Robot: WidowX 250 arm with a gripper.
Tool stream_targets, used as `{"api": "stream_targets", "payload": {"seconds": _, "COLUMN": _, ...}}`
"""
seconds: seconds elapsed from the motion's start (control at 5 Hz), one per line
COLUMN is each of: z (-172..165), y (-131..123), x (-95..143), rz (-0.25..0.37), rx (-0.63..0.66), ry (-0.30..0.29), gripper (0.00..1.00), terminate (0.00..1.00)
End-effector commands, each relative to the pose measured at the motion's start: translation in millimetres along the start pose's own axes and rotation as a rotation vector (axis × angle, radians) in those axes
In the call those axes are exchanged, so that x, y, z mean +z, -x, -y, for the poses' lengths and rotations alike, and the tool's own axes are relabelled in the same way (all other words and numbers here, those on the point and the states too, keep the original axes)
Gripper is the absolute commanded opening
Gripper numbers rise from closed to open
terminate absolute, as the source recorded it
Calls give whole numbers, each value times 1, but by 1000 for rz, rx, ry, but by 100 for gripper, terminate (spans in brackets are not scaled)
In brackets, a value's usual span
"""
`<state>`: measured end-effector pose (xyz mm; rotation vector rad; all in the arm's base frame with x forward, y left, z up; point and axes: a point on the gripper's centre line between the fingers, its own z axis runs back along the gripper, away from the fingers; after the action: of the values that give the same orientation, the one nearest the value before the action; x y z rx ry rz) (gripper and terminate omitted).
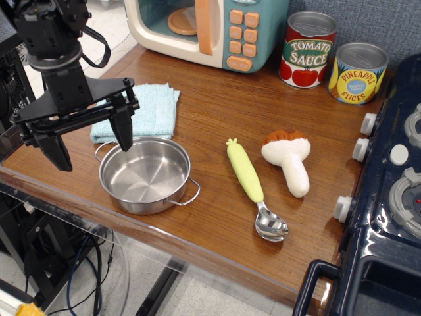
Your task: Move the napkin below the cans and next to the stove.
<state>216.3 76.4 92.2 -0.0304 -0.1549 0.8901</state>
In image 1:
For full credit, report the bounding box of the green handled metal spoon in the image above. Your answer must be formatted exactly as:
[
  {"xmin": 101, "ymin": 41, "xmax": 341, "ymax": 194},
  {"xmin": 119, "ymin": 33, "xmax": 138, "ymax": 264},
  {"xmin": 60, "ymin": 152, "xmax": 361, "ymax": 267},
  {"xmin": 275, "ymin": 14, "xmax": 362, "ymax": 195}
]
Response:
[{"xmin": 226, "ymin": 138, "xmax": 289, "ymax": 242}]

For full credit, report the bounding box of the plush toy mushroom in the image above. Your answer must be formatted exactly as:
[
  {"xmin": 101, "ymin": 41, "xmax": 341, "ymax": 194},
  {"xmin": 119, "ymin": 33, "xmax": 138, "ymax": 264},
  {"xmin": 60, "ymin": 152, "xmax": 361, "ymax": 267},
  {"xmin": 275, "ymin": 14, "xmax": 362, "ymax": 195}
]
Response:
[{"xmin": 261, "ymin": 130, "xmax": 311, "ymax": 198}]

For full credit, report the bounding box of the pineapple slices can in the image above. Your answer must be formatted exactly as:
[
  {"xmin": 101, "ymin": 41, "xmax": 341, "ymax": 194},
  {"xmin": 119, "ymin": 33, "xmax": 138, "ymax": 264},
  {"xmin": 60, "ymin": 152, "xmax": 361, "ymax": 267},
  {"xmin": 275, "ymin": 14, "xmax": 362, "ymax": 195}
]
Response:
[{"xmin": 328, "ymin": 42, "xmax": 389, "ymax": 105}]

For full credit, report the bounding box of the stainless steel pot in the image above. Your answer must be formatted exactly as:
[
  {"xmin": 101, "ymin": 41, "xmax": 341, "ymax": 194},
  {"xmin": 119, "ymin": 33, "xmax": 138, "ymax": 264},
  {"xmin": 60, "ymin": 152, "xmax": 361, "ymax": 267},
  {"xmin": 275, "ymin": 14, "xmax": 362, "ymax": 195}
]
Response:
[{"xmin": 94, "ymin": 136, "xmax": 201, "ymax": 215}]

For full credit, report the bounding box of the tomato sauce can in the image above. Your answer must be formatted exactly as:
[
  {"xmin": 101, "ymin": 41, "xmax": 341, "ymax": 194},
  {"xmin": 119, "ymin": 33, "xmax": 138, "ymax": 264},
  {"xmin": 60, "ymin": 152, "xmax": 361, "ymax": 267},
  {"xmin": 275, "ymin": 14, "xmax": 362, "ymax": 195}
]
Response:
[{"xmin": 279, "ymin": 11, "xmax": 337, "ymax": 88}]

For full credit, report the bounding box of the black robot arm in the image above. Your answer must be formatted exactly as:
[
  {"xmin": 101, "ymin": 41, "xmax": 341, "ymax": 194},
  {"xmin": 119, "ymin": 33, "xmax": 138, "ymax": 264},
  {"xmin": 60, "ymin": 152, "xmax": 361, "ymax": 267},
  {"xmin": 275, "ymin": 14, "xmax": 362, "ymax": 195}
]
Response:
[{"xmin": 1, "ymin": 1, "xmax": 139, "ymax": 172}]

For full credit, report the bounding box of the toy microwave oven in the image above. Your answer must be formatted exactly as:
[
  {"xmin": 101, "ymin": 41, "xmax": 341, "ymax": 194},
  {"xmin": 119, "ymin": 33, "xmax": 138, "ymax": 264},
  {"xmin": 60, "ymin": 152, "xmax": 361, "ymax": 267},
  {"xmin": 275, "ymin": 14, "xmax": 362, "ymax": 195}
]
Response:
[{"xmin": 124, "ymin": 1, "xmax": 289, "ymax": 73}]

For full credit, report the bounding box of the dark blue toy stove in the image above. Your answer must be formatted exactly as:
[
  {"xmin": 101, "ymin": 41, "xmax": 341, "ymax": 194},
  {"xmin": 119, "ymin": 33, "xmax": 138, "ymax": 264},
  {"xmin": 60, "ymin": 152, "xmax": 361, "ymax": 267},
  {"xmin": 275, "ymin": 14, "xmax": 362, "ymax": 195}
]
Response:
[{"xmin": 293, "ymin": 55, "xmax": 420, "ymax": 315}]

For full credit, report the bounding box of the black table leg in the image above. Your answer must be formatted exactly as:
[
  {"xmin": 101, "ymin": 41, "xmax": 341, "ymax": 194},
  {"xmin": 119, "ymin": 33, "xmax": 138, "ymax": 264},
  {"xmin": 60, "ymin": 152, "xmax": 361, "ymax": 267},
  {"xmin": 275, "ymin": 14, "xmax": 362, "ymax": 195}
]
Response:
[{"xmin": 135, "ymin": 265, "xmax": 186, "ymax": 316}]

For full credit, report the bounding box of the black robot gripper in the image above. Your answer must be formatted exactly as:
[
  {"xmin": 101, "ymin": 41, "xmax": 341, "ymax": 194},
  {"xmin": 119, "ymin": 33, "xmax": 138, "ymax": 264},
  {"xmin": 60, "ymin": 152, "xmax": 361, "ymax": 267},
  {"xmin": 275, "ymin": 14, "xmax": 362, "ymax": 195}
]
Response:
[{"xmin": 11, "ymin": 64, "xmax": 139, "ymax": 172}]

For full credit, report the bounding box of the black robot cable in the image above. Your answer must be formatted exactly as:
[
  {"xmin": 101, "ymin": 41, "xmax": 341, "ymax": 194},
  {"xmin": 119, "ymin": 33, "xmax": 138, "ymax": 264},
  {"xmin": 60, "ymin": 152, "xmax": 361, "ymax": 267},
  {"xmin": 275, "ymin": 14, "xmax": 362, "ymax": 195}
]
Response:
[{"xmin": 80, "ymin": 26, "xmax": 112, "ymax": 69}]

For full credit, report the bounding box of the blue floor cable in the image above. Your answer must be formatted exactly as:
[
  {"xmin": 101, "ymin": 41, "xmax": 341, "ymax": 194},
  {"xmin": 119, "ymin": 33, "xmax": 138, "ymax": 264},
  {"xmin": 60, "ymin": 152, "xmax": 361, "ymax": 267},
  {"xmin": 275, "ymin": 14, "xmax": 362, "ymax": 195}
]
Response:
[{"xmin": 66, "ymin": 235, "xmax": 103, "ymax": 316}]

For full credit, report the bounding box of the light blue cloth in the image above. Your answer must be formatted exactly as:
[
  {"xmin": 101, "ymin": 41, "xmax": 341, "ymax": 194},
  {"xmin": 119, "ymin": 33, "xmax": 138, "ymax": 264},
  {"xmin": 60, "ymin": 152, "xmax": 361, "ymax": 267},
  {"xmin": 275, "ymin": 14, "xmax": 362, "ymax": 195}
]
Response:
[{"xmin": 90, "ymin": 82, "xmax": 181, "ymax": 145}]

